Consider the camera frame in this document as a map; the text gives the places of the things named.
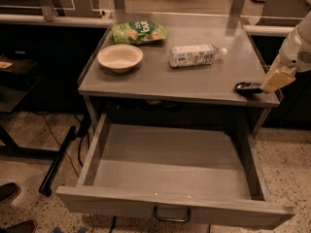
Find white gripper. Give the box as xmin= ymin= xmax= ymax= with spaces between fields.
xmin=260 ymin=26 xmax=311 ymax=93

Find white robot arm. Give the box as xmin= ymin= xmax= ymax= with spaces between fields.
xmin=260 ymin=12 xmax=311 ymax=93

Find grey open top drawer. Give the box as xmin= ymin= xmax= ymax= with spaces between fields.
xmin=56 ymin=116 xmax=294 ymax=229

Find grey metal cabinet table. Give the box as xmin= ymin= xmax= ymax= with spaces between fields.
xmin=77 ymin=11 xmax=282 ymax=138

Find clear plastic water bottle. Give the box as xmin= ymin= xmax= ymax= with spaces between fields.
xmin=168 ymin=44 xmax=227 ymax=68

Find green chip bag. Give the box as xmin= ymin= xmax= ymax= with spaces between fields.
xmin=111 ymin=21 xmax=168 ymax=45

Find white paper bowl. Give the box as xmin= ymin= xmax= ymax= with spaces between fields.
xmin=97 ymin=44 xmax=143 ymax=73

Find black desk leg base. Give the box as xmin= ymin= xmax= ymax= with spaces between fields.
xmin=39 ymin=126 xmax=76 ymax=196

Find black side desk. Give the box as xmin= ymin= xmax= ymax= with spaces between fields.
xmin=0 ymin=53 xmax=39 ymax=157

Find dark shoe lower left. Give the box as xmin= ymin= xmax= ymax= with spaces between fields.
xmin=0 ymin=220 xmax=36 ymax=233

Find dark shoe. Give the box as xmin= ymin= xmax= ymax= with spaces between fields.
xmin=0 ymin=183 xmax=19 ymax=203
xmin=0 ymin=220 xmax=36 ymax=233

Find dark shoe upper left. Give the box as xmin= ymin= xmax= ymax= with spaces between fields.
xmin=0 ymin=183 xmax=19 ymax=203

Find black metal drawer handle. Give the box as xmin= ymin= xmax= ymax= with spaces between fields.
xmin=153 ymin=206 xmax=191 ymax=223

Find black floor cable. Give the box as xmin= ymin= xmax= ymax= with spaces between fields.
xmin=32 ymin=111 xmax=86 ymax=179

